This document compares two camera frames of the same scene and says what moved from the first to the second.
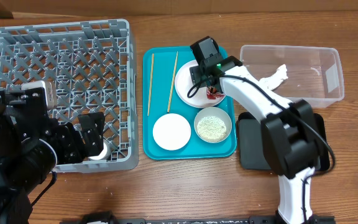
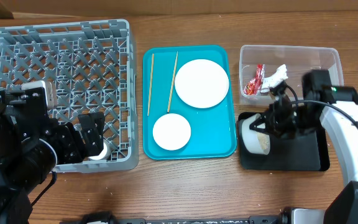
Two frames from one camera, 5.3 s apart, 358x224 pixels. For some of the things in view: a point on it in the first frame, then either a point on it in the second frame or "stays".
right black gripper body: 196,79 → 288,119
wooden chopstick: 172,84 stays
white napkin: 276,79 stays
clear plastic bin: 314,73 stays
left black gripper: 76,150 stays
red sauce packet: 212,93 → 254,87
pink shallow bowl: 171,131 stays
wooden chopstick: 151,84 stays
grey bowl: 212,125 → 250,137
